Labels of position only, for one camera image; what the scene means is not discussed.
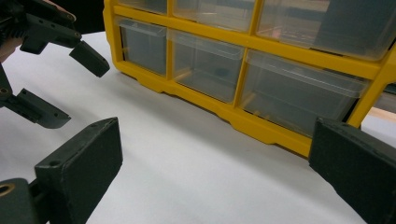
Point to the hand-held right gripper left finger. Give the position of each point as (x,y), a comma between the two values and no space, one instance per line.
(81,168)

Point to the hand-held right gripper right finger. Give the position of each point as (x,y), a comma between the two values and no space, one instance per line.
(358,168)

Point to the yellow black organizer cabinet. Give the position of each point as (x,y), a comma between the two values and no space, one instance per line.
(295,48)

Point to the grid of clear drawers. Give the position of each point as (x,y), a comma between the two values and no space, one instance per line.
(295,99)

